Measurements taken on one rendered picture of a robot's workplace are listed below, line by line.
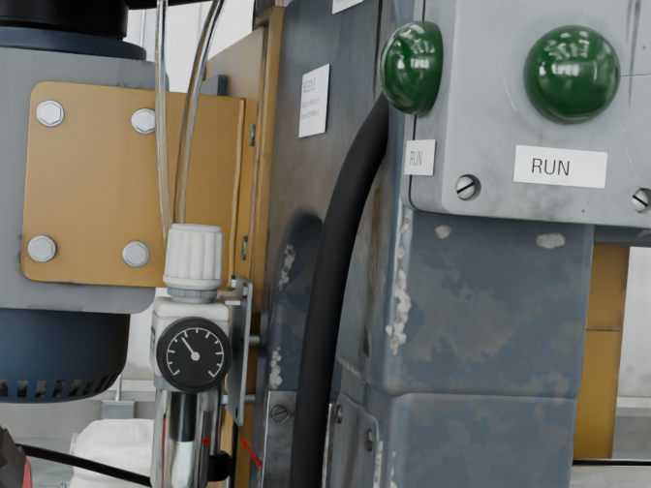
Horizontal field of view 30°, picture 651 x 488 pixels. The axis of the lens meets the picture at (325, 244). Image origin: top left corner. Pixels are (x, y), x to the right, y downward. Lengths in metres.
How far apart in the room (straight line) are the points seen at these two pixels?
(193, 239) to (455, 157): 0.27
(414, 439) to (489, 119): 0.12
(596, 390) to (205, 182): 0.28
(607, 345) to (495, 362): 0.35
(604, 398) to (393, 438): 0.37
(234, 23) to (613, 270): 5.00
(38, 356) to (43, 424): 4.83
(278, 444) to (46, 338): 0.25
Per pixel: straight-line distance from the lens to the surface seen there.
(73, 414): 5.64
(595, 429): 0.78
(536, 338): 0.43
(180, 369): 0.60
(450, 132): 0.37
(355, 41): 0.49
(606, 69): 0.37
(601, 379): 0.78
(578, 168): 0.38
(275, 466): 0.63
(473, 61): 0.37
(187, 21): 5.64
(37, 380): 0.83
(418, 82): 0.37
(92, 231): 0.78
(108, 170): 0.77
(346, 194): 0.42
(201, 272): 0.61
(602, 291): 0.71
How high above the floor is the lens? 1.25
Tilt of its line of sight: 3 degrees down
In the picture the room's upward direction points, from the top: 4 degrees clockwise
